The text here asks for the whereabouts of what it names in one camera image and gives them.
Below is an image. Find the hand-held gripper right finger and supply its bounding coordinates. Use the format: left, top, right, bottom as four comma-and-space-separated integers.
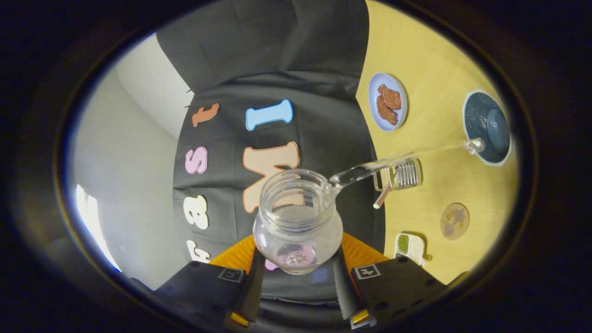
333, 231, 449, 330

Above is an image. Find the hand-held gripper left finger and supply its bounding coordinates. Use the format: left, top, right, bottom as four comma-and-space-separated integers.
155, 235, 266, 330

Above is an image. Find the clear glass bottle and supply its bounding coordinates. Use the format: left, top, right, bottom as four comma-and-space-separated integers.
253, 169, 344, 275

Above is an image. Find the round brown coaster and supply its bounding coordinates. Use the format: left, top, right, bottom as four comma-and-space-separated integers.
440, 203, 470, 241

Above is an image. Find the white divided tray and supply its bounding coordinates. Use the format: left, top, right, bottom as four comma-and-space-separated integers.
394, 233, 426, 267

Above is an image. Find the white striped straw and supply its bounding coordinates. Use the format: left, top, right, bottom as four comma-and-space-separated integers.
373, 183, 393, 210

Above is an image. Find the clear ribbed glass container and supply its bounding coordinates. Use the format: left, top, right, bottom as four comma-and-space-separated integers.
374, 159, 422, 191

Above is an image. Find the ceiling light panel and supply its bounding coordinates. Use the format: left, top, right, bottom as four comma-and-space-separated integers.
75, 184, 122, 272

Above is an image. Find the brown meat piece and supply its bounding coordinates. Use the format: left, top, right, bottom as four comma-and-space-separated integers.
378, 84, 402, 111
376, 96, 398, 126

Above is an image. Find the light blue plate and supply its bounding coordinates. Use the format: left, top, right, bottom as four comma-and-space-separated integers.
368, 73, 408, 132

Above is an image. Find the wooden table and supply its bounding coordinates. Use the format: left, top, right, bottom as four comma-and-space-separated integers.
355, 0, 521, 285

